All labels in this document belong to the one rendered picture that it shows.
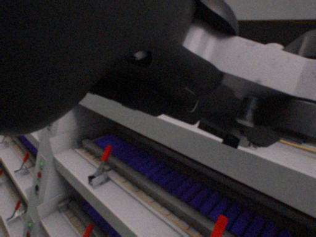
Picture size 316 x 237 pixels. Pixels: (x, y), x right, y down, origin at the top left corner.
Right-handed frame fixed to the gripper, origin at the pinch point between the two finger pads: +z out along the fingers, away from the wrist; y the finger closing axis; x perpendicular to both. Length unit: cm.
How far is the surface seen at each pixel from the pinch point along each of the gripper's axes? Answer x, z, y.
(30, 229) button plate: -47, 15, -49
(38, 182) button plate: -32, 12, -49
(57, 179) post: -29, 14, -45
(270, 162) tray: -1.9, 7.0, 3.2
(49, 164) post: -24, 11, -46
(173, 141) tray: -4.4, 8.5, -10.0
